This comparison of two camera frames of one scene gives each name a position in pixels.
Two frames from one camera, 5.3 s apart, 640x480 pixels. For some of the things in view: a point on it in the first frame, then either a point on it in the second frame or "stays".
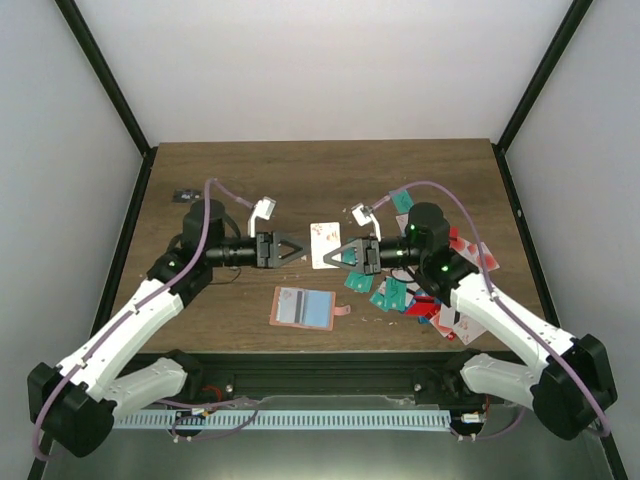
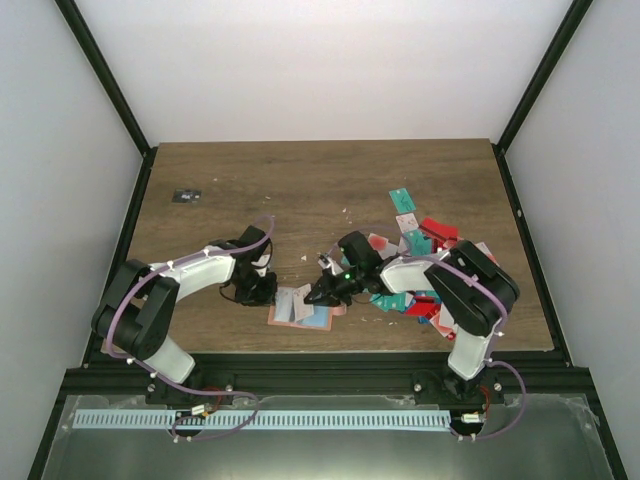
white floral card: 325,236 to 302,310
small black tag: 186,195 stays
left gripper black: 269,250 to 264,299
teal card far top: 402,201 stays
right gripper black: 367,250 to 326,287
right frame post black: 575,17 stays
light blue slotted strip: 282,419 stays
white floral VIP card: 290,305 stays
